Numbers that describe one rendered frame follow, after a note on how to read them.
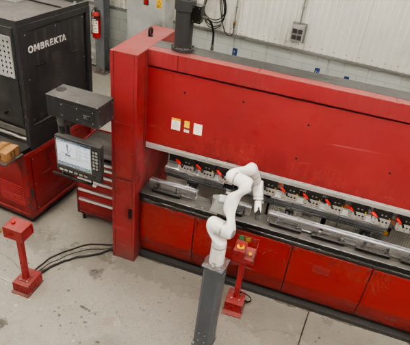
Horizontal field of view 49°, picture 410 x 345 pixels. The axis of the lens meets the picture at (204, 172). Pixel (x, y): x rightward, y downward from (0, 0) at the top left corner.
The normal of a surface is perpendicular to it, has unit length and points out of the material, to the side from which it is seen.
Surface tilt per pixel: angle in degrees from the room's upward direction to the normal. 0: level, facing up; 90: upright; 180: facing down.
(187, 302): 0
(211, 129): 90
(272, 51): 90
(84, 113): 91
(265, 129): 90
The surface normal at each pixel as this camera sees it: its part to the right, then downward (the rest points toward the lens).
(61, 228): 0.10, -0.83
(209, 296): -0.41, 0.47
